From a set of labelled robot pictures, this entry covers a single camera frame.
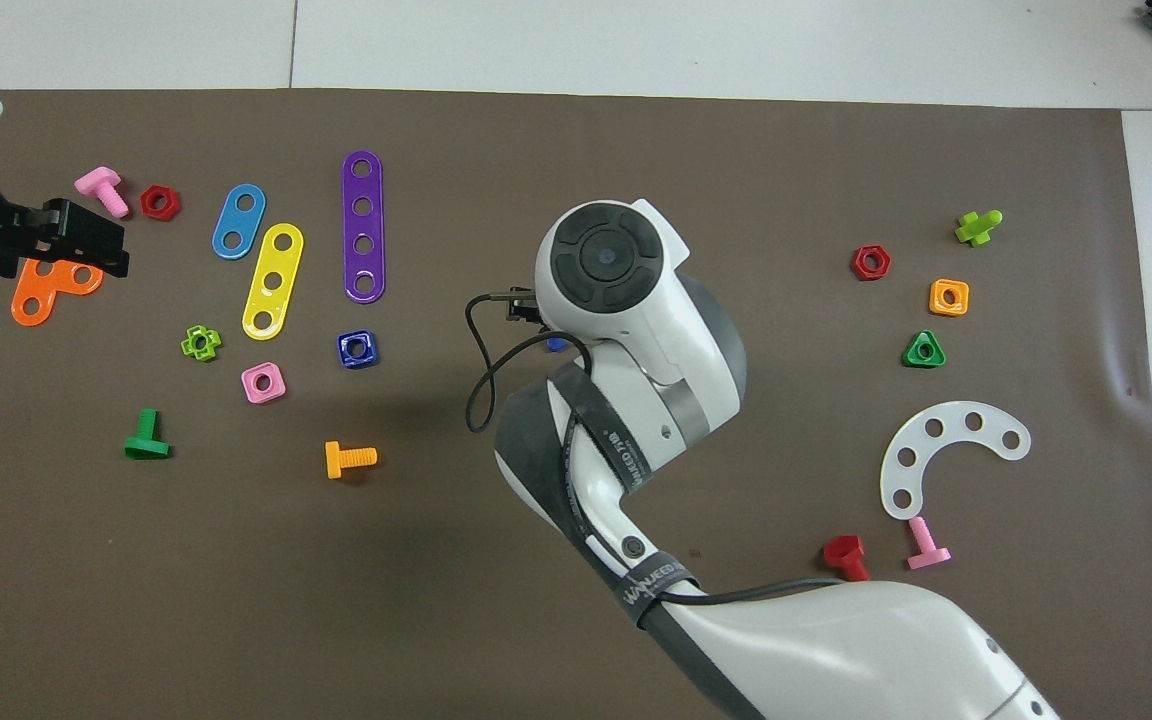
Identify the green plastic screw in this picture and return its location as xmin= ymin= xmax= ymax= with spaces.
xmin=123 ymin=408 xmax=172 ymax=461

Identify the orange square nut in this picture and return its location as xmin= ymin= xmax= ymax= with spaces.
xmin=928 ymin=278 xmax=971 ymax=318

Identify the pink square nut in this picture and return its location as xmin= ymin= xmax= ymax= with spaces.
xmin=241 ymin=362 xmax=288 ymax=405

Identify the white curved perforated plate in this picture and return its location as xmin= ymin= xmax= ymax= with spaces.
xmin=879 ymin=401 xmax=1033 ymax=521

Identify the orange plastic screw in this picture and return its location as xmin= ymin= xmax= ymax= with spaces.
xmin=325 ymin=441 xmax=378 ymax=480

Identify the red plastic screw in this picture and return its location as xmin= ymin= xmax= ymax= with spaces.
xmin=822 ymin=534 xmax=872 ymax=583

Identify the purple four-hole strip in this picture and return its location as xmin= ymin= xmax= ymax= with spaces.
xmin=341 ymin=150 xmax=388 ymax=305

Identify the blue square nut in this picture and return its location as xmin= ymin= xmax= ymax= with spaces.
xmin=337 ymin=330 xmax=380 ymax=370

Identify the yellow three-hole strip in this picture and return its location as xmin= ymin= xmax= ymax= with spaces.
xmin=241 ymin=222 xmax=306 ymax=342

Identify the brown table mat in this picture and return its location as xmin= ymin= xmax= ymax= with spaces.
xmin=0 ymin=88 xmax=1152 ymax=720

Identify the blue two-hole strip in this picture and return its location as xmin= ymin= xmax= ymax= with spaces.
xmin=211 ymin=183 xmax=268 ymax=261

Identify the lime green cross screw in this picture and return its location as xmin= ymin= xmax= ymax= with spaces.
xmin=954 ymin=209 xmax=1004 ymax=247

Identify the pink plastic screw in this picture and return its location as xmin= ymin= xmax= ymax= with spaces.
xmin=74 ymin=166 xmax=131 ymax=220
xmin=906 ymin=516 xmax=952 ymax=571

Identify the orange heart-shaped plate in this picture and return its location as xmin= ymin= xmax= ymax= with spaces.
xmin=10 ymin=255 xmax=105 ymax=327

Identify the green triangle nut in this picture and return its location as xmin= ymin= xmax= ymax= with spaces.
xmin=901 ymin=329 xmax=948 ymax=369

